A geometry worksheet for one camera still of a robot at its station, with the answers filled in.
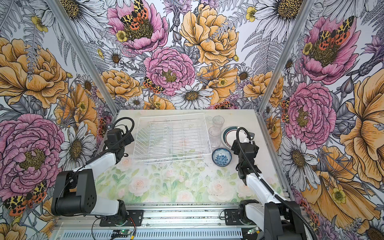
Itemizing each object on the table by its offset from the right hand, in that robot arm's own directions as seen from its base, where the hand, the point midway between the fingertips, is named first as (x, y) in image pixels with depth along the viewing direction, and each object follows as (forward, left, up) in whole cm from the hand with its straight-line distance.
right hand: (243, 144), depth 87 cm
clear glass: (+27, +10, -9) cm, 30 cm away
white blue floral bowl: (-2, +12, -10) cm, 16 cm away
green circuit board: (-38, +61, -12) cm, 73 cm away
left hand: (+7, +72, -1) cm, 72 cm away
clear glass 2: (+13, +14, -9) cm, 21 cm away
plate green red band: (+13, +5, -9) cm, 17 cm away
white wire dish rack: (+13, +43, -10) cm, 46 cm away
